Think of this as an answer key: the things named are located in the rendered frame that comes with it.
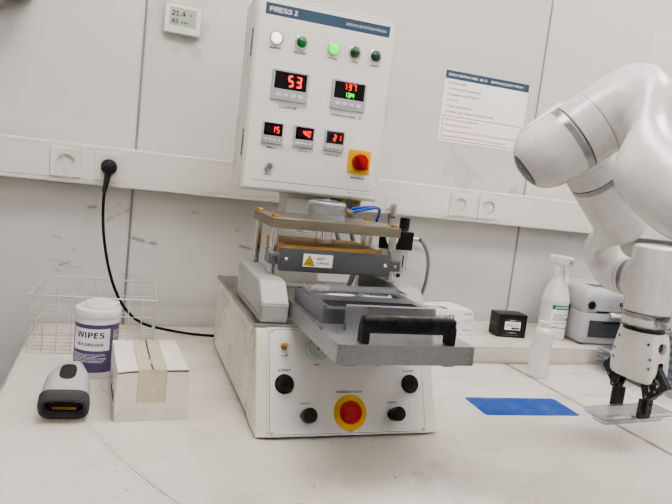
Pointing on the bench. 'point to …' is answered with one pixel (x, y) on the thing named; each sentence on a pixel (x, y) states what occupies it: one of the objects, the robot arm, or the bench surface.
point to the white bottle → (540, 350)
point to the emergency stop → (350, 412)
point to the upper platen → (321, 243)
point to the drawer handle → (382, 324)
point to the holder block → (315, 304)
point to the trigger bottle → (557, 297)
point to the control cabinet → (312, 108)
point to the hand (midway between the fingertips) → (630, 403)
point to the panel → (336, 392)
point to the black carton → (508, 323)
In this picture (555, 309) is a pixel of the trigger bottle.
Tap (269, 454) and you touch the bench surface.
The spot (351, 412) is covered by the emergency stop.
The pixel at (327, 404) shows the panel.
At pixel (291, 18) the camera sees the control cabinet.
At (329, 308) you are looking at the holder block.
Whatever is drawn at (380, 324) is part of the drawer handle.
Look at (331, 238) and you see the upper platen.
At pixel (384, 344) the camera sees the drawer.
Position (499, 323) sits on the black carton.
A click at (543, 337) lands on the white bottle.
